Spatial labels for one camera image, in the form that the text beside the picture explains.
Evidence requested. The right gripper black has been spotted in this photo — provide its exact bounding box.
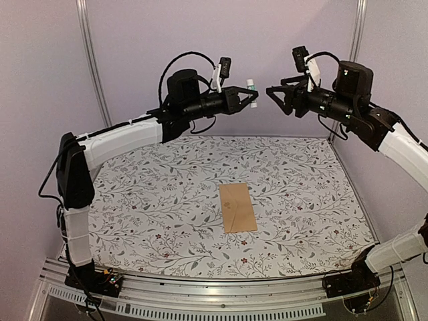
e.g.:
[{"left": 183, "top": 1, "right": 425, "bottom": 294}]
[{"left": 267, "top": 75, "right": 356, "bottom": 125}]

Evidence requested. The green white glue stick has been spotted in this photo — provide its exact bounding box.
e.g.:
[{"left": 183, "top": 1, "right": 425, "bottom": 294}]
[{"left": 246, "top": 78, "right": 257, "bottom": 108}]

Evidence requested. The brown kraft envelope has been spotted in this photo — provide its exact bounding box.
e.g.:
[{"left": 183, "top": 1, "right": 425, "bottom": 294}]
[{"left": 219, "top": 183, "right": 257, "bottom": 233}]

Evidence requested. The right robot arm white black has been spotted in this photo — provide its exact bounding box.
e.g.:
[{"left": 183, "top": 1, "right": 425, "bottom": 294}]
[{"left": 265, "top": 60, "right": 427, "bottom": 292}]

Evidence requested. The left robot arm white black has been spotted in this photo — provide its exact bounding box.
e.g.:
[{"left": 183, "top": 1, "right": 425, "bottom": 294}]
[{"left": 56, "top": 69, "right": 259, "bottom": 290}]

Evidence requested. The floral patterned table mat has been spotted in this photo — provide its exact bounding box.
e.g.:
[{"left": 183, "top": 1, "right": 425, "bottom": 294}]
[{"left": 89, "top": 136, "right": 377, "bottom": 278}]

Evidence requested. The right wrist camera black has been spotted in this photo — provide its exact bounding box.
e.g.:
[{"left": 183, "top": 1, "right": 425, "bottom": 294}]
[{"left": 292, "top": 45, "right": 309, "bottom": 73}]

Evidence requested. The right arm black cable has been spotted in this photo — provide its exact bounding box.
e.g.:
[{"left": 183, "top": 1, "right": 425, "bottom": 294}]
[{"left": 306, "top": 51, "right": 340, "bottom": 66}]

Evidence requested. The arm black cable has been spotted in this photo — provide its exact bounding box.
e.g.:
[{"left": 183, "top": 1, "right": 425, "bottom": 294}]
[
  {"left": 157, "top": 51, "right": 217, "bottom": 108},
  {"left": 306, "top": 51, "right": 340, "bottom": 66}
]

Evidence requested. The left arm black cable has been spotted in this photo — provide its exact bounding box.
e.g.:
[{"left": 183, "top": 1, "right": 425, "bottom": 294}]
[{"left": 157, "top": 51, "right": 217, "bottom": 108}]

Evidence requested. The right aluminium frame post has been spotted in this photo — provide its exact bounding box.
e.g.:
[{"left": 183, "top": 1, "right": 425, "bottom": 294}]
[{"left": 327, "top": 0, "right": 368, "bottom": 141}]

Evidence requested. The aluminium frame post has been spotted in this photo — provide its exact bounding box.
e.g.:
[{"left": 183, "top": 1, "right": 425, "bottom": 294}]
[
  {"left": 327, "top": 0, "right": 368, "bottom": 141},
  {"left": 76, "top": 0, "right": 112, "bottom": 127}
]

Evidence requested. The left aluminium frame post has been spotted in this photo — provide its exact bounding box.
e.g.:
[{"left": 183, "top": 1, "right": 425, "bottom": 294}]
[{"left": 76, "top": 0, "right": 112, "bottom": 127}]

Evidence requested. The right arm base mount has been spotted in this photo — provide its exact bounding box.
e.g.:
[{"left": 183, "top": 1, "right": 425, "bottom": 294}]
[{"left": 322, "top": 271, "right": 381, "bottom": 298}]

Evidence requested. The aluminium front rail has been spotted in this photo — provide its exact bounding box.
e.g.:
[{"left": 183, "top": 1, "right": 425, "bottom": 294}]
[{"left": 27, "top": 259, "right": 420, "bottom": 320}]

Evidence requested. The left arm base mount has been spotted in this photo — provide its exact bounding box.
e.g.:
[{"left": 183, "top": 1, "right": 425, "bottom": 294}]
[{"left": 65, "top": 268, "right": 123, "bottom": 298}]

